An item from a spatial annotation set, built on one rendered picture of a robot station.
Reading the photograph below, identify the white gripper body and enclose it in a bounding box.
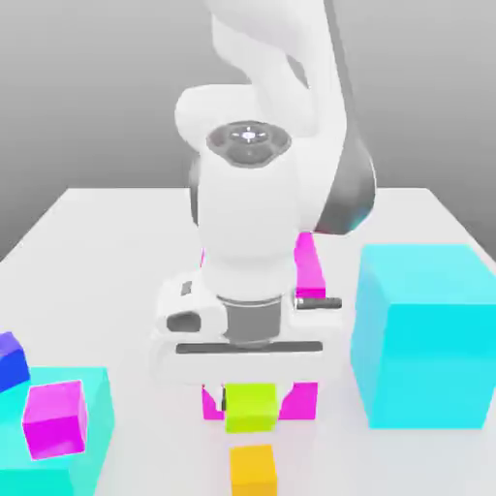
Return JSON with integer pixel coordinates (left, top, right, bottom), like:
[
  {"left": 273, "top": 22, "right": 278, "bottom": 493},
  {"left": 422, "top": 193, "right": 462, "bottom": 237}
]
[{"left": 149, "top": 335, "right": 331, "bottom": 388}]

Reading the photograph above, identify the small lime cube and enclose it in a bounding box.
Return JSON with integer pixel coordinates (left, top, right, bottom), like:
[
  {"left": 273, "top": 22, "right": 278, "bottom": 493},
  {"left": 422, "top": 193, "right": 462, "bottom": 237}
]
[{"left": 224, "top": 382, "right": 279, "bottom": 434}]

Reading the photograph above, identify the small yellow cube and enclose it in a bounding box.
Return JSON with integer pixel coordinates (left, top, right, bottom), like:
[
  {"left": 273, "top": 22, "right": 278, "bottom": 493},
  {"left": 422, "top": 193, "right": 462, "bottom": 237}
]
[{"left": 229, "top": 444, "right": 279, "bottom": 496}]

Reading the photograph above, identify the small magenta cube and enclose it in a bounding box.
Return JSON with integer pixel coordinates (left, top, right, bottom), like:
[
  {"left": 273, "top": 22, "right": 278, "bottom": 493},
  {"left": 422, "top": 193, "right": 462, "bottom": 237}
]
[{"left": 21, "top": 380, "right": 89, "bottom": 461}]

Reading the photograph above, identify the small blue cube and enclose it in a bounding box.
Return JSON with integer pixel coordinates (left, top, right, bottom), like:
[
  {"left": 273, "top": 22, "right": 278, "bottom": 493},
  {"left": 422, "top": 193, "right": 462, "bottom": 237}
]
[{"left": 0, "top": 331, "right": 32, "bottom": 393}]

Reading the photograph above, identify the large magenta box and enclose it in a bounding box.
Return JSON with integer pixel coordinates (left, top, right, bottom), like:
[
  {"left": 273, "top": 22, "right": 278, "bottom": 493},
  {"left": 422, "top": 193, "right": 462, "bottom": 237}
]
[{"left": 199, "top": 231, "right": 327, "bottom": 422}]

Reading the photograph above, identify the large cyan box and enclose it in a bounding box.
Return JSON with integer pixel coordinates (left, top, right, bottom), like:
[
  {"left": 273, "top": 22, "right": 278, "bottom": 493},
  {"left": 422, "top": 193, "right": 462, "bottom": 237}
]
[
  {"left": 0, "top": 365, "right": 116, "bottom": 496},
  {"left": 349, "top": 242, "right": 496, "bottom": 430}
]

